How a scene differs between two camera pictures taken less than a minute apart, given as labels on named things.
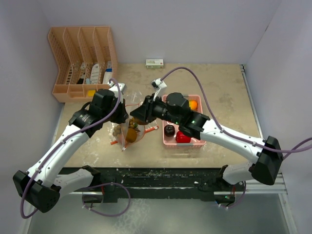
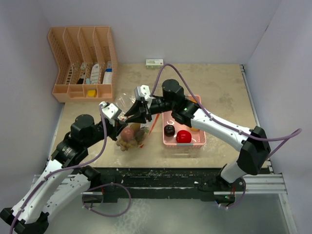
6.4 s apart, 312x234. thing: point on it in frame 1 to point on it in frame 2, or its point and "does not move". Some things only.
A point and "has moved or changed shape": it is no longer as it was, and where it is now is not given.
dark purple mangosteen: (169, 130) does not move
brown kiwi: (131, 135) to (136, 126)
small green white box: (156, 63) does not move
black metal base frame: (181, 182) does not move
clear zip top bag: (127, 132) has moved or changed shape
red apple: (180, 137) does not move
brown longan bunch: (117, 130) has moved or changed shape
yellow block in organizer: (91, 92) does not move
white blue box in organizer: (108, 74) does not move
